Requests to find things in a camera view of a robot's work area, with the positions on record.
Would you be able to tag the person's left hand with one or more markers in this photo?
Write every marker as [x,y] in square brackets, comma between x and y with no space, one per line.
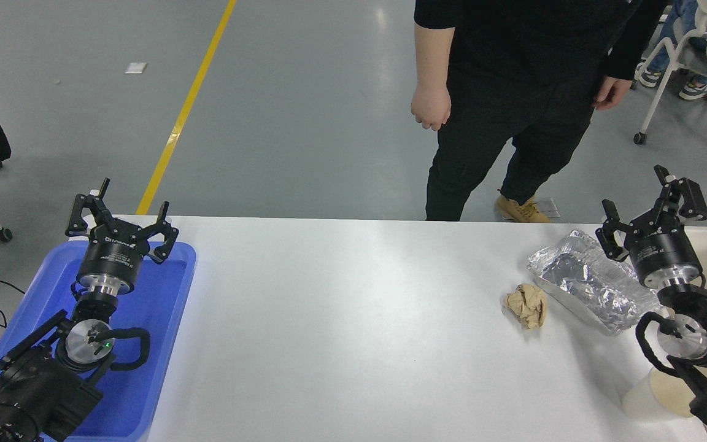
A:
[612,92]

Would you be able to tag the person's right hand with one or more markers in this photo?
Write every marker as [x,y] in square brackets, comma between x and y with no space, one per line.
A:
[431,107]

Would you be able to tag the white office chair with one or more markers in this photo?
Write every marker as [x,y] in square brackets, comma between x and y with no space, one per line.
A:
[666,67]

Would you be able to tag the crumpled tan paper ball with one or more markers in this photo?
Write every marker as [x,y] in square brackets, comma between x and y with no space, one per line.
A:
[526,306]

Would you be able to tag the blue plastic tray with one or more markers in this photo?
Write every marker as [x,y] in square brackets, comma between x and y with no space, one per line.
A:
[163,319]

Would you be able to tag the white paper cup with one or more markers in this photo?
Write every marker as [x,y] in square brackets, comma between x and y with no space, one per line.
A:
[643,399]

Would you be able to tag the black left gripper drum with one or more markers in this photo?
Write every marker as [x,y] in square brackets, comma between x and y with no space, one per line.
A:
[111,258]

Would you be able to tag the metal floor plate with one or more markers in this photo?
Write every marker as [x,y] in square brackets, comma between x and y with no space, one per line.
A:
[553,209]

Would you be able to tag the white paper scrap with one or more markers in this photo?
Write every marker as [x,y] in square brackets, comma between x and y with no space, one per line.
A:
[135,67]

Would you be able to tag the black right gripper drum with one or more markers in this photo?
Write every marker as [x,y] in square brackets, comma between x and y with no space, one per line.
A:
[660,252]

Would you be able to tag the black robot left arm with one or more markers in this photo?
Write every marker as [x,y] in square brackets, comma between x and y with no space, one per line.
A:
[40,387]

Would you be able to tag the crinkled foil tray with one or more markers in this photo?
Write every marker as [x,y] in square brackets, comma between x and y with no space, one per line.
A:
[574,276]

